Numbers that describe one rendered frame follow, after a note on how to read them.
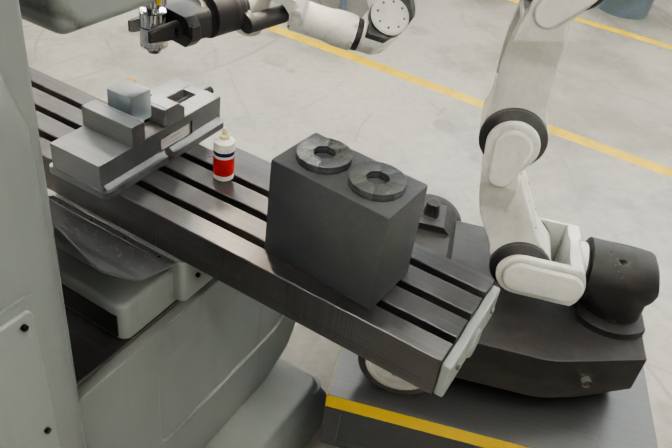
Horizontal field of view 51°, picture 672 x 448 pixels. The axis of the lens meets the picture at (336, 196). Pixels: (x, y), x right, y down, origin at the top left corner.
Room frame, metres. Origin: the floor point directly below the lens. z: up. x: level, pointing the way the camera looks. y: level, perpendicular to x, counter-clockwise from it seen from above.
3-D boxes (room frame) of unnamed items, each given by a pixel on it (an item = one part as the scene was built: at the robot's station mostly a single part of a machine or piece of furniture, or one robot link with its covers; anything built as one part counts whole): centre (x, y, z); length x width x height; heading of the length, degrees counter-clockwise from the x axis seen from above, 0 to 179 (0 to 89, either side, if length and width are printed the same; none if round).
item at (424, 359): (1.09, 0.29, 0.91); 1.24 x 0.23 x 0.08; 64
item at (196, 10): (1.19, 0.30, 1.23); 0.13 x 0.12 x 0.10; 53
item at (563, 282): (1.35, -0.51, 0.68); 0.21 x 0.20 x 0.13; 82
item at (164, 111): (1.19, 0.39, 1.04); 0.12 x 0.06 x 0.04; 65
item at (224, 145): (1.11, 0.22, 1.01); 0.04 x 0.04 x 0.11
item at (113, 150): (1.17, 0.40, 1.01); 0.35 x 0.15 x 0.11; 155
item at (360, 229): (0.91, -0.02, 1.05); 0.22 x 0.12 x 0.20; 60
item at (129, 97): (1.14, 0.41, 1.07); 0.06 x 0.05 x 0.06; 65
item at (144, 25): (1.11, 0.35, 1.23); 0.05 x 0.05 x 0.06
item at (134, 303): (1.11, 0.35, 0.81); 0.50 x 0.35 x 0.12; 154
